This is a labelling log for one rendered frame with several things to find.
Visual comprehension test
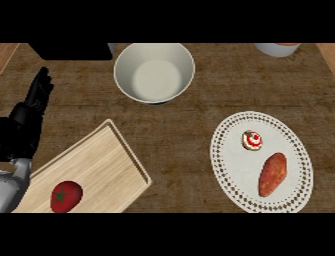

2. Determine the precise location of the cupcake with red topping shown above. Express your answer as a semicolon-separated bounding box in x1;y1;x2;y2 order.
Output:
240;129;264;152

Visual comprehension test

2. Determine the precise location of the brown sweet potato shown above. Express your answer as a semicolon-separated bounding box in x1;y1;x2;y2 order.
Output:
257;152;289;198

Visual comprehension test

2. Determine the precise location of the black appliance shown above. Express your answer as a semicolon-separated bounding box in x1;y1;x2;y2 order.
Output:
26;42;115;61

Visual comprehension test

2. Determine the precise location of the pale wooden cutting board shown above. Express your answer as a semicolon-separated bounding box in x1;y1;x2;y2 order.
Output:
10;118;153;214

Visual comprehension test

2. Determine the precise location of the white bowl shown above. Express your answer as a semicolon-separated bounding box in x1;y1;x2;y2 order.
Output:
112;42;196;106

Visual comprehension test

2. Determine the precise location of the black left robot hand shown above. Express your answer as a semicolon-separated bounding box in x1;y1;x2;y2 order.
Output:
0;66;54;163

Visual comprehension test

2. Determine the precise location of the white round placemat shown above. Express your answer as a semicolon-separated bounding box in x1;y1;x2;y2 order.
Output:
208;110;314;214

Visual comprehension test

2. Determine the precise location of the white cup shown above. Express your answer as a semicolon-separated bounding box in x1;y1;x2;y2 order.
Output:
252;42;302;59

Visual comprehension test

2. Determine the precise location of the red tomato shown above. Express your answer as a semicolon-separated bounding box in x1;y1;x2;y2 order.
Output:
48;180;84;214

